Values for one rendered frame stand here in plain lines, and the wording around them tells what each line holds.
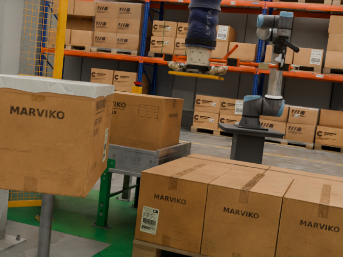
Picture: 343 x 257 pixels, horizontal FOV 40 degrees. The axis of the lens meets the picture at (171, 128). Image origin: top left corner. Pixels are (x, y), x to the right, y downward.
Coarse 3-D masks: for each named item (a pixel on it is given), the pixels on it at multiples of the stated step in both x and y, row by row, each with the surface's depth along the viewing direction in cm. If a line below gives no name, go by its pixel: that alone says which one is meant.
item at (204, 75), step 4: (184, 68) 330; (168, 72) 330; (172, 72) 329; (176, 72) 328; (180, 72) 327; (184, 72) 327; (188, 72) 327; (204, 72) 326; (196, 76) 325; (200, 76) 323; (204, 76) 322; (208, 76) 322; (212, 76) 321; (216, 76) 323
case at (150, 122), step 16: (128, 96) 334; (144, 96) 330; (160, 96) 361; (112, 112) 339; (128, 112) 335; (144, 112) 331; (160, 112) 327; (176, 112) 350; (112, 128) 340; (128, 128) 336; (144, 128) 331; (160, 128) 327; (176, 128) 355; (128, 144) 336; (144, 144) 332; (160, 144) 328; (176, 144) 360
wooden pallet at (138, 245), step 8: (136, 240) 272; (136, 248) 272; (144, 248) 270; (152, 248) 269; (160, 248) 267; (168, 248) 265; (136, 256) 272; (144, 256) 271; (152, 256) 269; (160, 256) 277; (192, 256) 261; (200, 256) 259; (208, 256) 258
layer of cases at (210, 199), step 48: (144, 192) 269; (192, 192) 259; (240, 192) 250; (288, 192) 255; (336, 192) 270; (144, 240) 270; (192, 240) 260; (240, 240) 251; (288, 240) 243; (336, 240) 235
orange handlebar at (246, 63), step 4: (180, 56) 339; (184, 56) 338; (180, 60) 368; (184, 60) 367; (212, 60) 332; (216, 60) 331; (220, 60) 330; (224, 60) 329; (240, 64) 327; (244, 64) 326; (248, 64) 325; (252, 64) 324; (256, 64) 323; (272, 64) 320; (292, 68) 319
